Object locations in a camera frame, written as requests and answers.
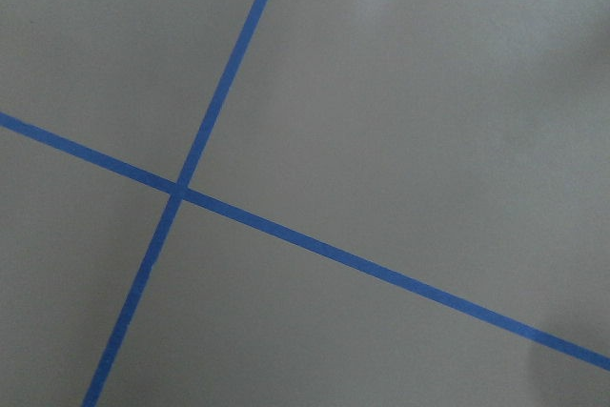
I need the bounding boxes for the blue tape line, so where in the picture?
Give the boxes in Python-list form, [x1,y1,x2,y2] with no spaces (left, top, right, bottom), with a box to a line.
[82,0,268,406]

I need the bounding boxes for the blue tape line crossing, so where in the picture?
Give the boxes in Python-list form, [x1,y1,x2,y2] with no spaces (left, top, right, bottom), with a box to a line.
[1,112,609,375]

